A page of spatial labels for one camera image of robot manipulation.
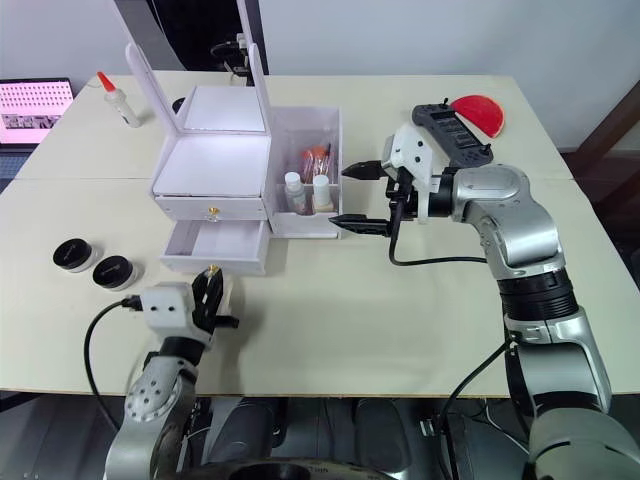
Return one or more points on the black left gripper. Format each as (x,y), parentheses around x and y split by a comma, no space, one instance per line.
(222,321)

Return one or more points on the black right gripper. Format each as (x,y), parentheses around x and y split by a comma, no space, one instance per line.
(402,200)

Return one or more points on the white drawer with gold knob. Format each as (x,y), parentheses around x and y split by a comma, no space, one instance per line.
(215,250)
(185,207)

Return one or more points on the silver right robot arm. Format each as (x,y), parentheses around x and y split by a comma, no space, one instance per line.
(525,225)

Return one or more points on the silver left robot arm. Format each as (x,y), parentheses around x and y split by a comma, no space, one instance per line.
(150,400)

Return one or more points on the clear brush set orange cap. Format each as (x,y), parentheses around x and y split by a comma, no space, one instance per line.
(316,157)

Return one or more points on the white cosmetic organizer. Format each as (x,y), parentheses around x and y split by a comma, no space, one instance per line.
(210,160)

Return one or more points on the white framed organizer mirror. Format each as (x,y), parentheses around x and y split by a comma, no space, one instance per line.
(260,85)

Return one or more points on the white cap bottle beige base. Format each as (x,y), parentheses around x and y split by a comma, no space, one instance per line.
(321,192)

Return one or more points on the white cap bottle pink contents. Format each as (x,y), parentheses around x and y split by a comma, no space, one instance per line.
(295,192)

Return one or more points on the black round compact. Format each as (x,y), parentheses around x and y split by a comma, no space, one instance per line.
(75,254)
(115,272)

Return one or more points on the black handheld controller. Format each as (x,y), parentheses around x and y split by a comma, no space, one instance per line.
(455,132)

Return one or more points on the dark rounded shape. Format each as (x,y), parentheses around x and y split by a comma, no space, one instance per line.
(245,430)
(390,430)

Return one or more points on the red semicircular piece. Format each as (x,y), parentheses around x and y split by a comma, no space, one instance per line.
(482,115)

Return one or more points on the small black round object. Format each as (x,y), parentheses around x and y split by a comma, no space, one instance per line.
(178,105)

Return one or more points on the clear glue bottle orange tip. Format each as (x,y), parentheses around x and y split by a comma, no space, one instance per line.
(120,105)

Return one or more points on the laptop with pink screen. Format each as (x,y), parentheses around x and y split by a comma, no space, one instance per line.
(32,110)

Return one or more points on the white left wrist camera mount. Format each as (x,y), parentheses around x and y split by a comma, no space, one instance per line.
(167,310)

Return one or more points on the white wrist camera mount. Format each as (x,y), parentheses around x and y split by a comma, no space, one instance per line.
(167,310)
(415,150)

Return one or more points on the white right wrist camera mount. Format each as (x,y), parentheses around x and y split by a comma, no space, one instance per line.
(415,150)

